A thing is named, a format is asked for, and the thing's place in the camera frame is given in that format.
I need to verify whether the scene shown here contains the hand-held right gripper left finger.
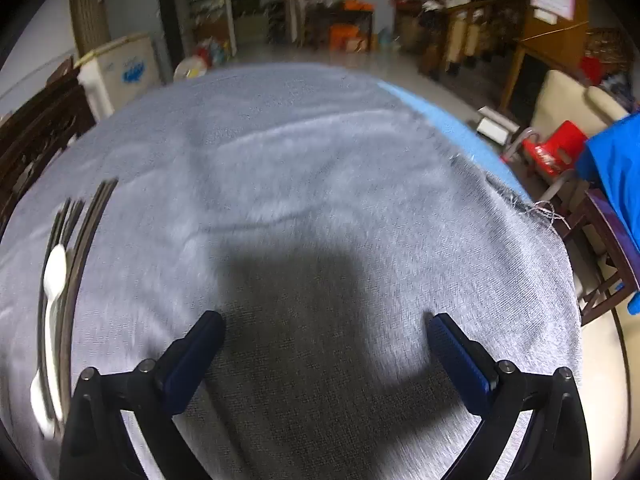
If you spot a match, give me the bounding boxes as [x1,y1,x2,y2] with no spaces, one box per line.
[59,310,226,480]

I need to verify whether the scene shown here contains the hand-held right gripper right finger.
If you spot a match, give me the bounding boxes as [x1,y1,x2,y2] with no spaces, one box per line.
[426,313,594,480]

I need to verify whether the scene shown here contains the white ceramic spoon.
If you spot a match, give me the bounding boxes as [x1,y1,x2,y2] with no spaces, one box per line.
[42,244,68,361]
[29,372,65,438]

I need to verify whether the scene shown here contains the dark cable strands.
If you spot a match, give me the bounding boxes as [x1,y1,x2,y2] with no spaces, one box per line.
[60,178,120,426]

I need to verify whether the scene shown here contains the dark wooden chair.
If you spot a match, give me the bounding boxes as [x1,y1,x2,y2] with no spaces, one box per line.
[555,187,640,327]

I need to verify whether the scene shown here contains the grey table cloth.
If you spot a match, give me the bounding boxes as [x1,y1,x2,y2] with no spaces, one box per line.
[0,62,583,480]

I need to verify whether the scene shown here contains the red plastic chair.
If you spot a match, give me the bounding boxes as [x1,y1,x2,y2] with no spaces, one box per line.
[502,120,591,202]

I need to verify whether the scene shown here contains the light blue table cloth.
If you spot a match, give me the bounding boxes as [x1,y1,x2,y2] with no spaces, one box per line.
[375,80,533,201]

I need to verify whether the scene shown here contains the white flat box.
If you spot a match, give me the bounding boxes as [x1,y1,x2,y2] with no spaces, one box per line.
[475,106,522,144]

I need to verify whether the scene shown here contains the bright blue cloth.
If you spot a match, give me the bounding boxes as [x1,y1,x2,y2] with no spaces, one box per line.
[575,112,640,261]

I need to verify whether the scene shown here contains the cream sofa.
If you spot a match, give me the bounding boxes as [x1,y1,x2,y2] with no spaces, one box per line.
[529,69,632,161]

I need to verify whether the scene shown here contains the carved wooden headboard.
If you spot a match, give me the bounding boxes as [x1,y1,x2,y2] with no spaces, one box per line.
[0,57,97,241]

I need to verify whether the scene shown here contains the white cardboard box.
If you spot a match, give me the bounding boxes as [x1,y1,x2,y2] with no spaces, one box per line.
[77,32,163,116]

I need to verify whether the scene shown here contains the brown wooden cabinet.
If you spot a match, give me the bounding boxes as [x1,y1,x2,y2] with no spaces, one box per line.
[500,19,592,117]

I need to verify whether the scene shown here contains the wooden stair railing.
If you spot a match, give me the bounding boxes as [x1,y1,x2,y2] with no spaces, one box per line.
[440,0,527,77]

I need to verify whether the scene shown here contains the orange cardboard box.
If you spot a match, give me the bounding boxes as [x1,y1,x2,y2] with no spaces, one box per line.
[327,24,369,52]

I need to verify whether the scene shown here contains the dark shoe rack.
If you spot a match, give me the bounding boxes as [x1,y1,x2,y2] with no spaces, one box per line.
[266,0,292,45]

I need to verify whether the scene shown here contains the shelf with colourful goods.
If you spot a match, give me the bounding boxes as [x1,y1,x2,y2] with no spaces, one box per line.
[181,0,237,57]

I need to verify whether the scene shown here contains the dark wooden side table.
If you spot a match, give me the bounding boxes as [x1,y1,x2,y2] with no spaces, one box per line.
[300,0,376,52]

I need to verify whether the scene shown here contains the brown ribbed column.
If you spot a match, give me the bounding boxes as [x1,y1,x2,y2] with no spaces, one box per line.
[67,0,115,57]

